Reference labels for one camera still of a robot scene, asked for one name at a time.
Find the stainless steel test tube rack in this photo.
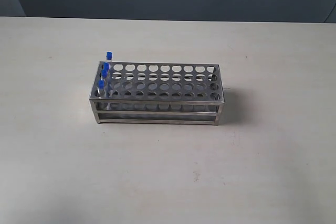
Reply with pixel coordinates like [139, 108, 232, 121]
[89, 61, 225, 125]

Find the blue-capped tube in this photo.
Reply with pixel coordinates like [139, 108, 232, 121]
[106, 51, 113, 63]
[100, 69, 110, 87]
[101, 62, 110, 78]
[97, 80, 110, 110]

